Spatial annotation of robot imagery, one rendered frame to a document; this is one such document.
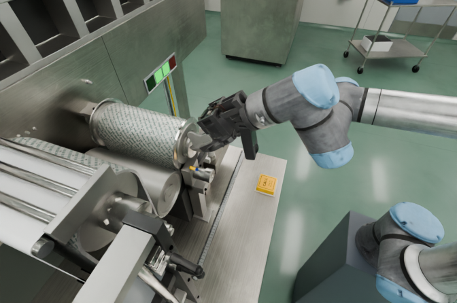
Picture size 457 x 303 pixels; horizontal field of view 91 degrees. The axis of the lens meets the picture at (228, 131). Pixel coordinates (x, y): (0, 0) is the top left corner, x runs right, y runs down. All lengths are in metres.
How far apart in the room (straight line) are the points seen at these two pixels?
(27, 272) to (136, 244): 0.63
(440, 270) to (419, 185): 1.94
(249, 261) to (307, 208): 1.23
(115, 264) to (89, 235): 0.15
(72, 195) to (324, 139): 0.39
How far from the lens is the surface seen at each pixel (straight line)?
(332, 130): 0.43
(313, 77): 0.38
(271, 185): 0.94
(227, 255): 0.85
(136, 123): 0.64
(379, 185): 2.39
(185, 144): 0.60
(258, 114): 0.42
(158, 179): 0.60
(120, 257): 0.31
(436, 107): 0.54
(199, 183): 0.69
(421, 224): 0.81
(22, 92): 0.69
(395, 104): 0.53
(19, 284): 0.93
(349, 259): 0.93
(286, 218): 1.92
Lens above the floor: 1.72
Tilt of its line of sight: 46 degrees down
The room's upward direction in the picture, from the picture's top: straight up
